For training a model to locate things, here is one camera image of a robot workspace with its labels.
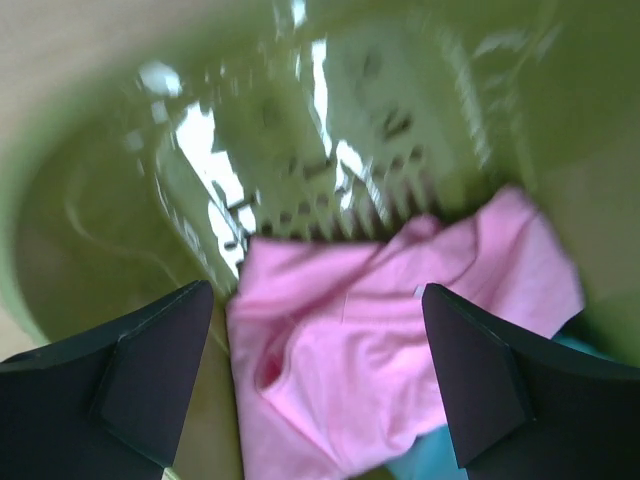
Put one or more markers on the pink t shirt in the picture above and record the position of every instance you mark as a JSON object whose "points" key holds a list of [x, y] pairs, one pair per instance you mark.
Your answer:
{"points": [[332, 368]]}

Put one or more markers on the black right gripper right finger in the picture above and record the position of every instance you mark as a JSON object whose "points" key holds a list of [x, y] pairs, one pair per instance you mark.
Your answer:
{"points": [[602, 426]]}

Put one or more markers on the green plastic basket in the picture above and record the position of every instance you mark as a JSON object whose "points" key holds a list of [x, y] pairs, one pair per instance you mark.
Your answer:
{"points": [[143, 144]]}

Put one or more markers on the teal t shirt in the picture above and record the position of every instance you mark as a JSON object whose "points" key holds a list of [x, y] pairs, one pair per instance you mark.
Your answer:
{"points": [[430, 455]]}

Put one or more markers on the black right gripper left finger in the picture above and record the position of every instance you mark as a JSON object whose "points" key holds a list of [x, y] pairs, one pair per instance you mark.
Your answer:
{"points": [[110, 402]]}

